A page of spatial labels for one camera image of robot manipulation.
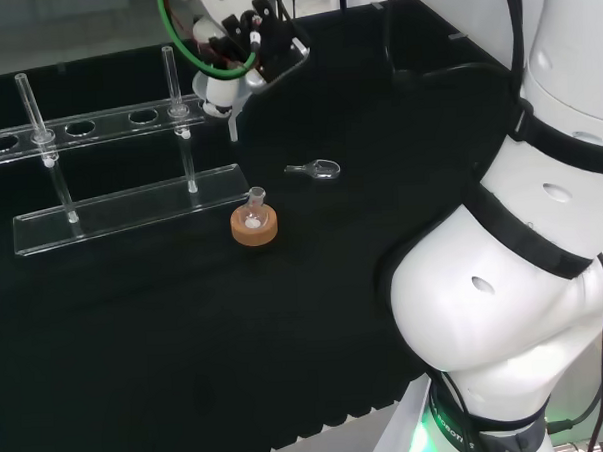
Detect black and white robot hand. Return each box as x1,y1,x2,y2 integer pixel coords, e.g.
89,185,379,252
187,0,315,120

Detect clear glass weighing funnel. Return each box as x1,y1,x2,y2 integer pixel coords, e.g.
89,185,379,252
283,157,343,185

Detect clear acrylic funnel stand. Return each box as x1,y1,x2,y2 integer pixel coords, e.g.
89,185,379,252
0,41,254,260

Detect small round-bottom glass flask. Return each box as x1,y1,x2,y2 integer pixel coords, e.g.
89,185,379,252
239,185,271,235

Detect black bench cloth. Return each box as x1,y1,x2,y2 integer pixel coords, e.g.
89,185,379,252
0,0,538,452

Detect green cable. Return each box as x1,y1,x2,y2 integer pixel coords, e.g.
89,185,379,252
156,0,258,85

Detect cork ring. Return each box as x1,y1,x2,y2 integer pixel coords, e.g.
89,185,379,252
229,204,280,249

